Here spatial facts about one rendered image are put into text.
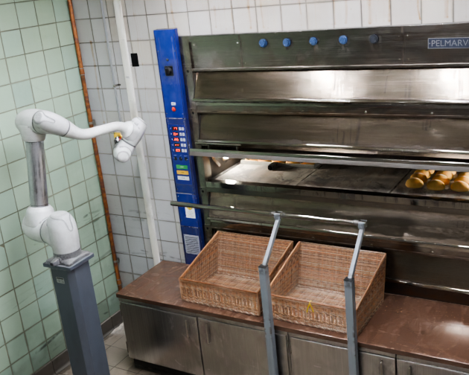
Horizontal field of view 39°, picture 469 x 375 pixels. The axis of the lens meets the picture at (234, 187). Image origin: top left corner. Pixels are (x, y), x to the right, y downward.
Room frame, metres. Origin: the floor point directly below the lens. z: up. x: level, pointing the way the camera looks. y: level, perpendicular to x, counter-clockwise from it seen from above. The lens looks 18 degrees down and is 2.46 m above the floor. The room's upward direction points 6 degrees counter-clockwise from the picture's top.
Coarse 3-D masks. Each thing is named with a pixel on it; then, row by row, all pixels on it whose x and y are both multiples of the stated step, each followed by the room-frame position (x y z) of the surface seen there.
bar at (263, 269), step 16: (208, 208) 3.60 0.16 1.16; (224, 208) 3.55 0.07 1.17; (240, 208) 3.50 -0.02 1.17; (352, 224) 3.14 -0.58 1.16; (272, 240) 3.28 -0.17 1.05; (352, 272) 2.96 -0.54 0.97; (352, 288) 2.92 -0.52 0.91; (352, 304) 2.91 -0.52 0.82; (272, 320) 3.19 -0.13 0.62; (352, 320) 2.91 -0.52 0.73; (272, 336) 3.18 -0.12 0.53; (352, 336) 2.92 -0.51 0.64; (272, 352) 3.17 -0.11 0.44; (352, 352) 2.92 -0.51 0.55; (272, 368) 3.17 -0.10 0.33; (352, 368) 2.92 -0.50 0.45
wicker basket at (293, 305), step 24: (288, 264) 3.55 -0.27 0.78; (312, 264) 3.61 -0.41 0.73; (336, 264) 3.53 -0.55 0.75; (360, 264) 3.45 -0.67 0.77; (384, 264) 3.38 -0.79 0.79; (288, 288) 3.53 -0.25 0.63; (312, 288) 3.57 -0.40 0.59; (336, 288) 3.49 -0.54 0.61; (360, 288) 3.42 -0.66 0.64; (288, 312) 3.23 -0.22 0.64; (312, 312) 3.14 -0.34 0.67; (336, 312) 3.06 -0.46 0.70; (360, 312) 3.05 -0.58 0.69
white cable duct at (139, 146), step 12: (120, 0) 4.30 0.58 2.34; (120, 12) 4.29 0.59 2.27; (120, 24) 4.30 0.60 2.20; (120, 36) 4.31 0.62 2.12; (132, 84) 4.29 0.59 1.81; (132, 96) 4.30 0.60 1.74; (132, 108) 4.30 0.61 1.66; (144, 168) 4.29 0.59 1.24; (144, 180) 4.30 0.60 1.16; (144, 192) 4.31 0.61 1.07; (144, 204) 4.31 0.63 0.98; (156, 240) 4.30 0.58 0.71; (156, 252) 4.29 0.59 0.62; (156, 264) 4.30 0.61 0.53
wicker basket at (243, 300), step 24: (216, 240) 3.97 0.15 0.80; (240, 240) 3.89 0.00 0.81; (264, 240) 3.81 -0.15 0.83; (288, 240) 3.72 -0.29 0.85; (192, 264) 3.73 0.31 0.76; (216, 264) 3.94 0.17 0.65; (240, 264) 3.86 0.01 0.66; (192, 288) 3.57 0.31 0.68; (216, 288) 3.47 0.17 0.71; (240, 288) 3.67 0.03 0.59
